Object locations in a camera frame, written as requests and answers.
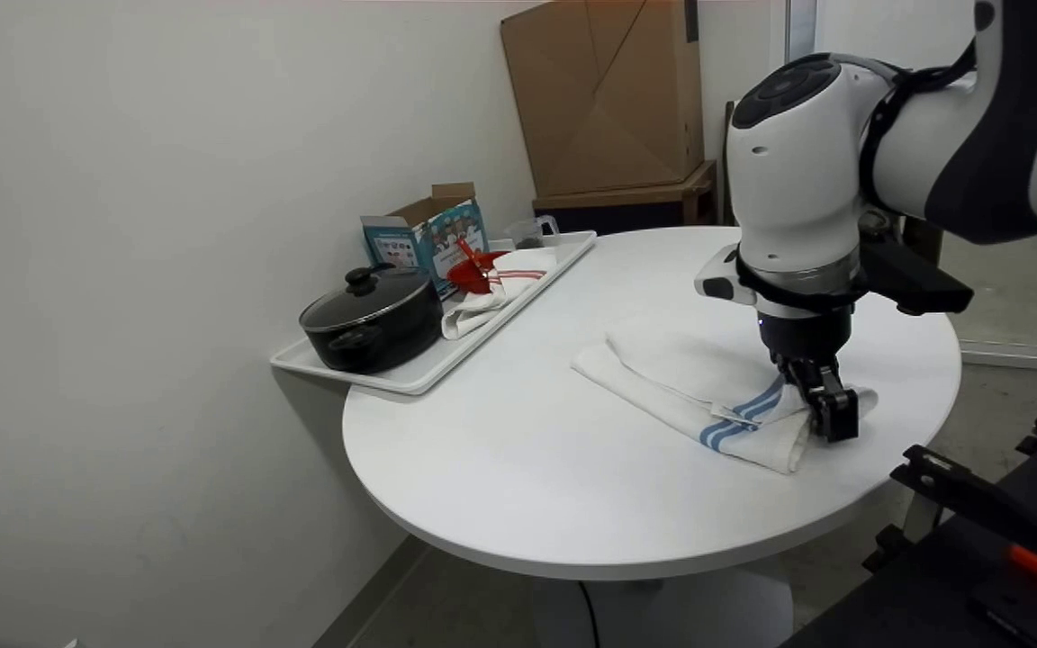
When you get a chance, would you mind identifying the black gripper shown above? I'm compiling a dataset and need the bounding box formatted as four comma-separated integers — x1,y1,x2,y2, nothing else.
755,298,865,446

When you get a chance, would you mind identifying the white towel with blue stripes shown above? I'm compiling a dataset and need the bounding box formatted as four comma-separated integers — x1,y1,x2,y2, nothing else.
569,330,881,480

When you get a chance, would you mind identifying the black equipment cart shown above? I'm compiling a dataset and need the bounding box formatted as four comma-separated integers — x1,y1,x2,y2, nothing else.
781,337,1037,648

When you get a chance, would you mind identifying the white cloth with red stripe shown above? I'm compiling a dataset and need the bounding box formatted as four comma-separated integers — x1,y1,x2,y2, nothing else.
440,243,561,340

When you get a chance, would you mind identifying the large brown cardboard box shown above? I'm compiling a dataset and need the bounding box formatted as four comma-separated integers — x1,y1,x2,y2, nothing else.
497,0,719,216

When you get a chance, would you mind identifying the small red object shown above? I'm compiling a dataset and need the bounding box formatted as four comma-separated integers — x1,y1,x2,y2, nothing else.
442,249,504,298

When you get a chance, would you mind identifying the white rectangular tray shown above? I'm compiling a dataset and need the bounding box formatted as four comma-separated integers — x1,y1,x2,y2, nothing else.
265,226,600,398

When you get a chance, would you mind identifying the open cardboard box blue print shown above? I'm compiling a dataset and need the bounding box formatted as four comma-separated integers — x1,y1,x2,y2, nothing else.
358,178,492,301

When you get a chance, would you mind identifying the black pot with lid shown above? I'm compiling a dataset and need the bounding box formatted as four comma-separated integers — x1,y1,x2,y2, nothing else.
294,264,448,378

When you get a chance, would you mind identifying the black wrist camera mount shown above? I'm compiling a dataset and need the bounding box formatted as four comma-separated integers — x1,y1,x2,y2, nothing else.
856,229,975,321

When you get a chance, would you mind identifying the black floor cable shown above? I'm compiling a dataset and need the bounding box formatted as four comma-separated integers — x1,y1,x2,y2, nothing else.
577,578,606,648

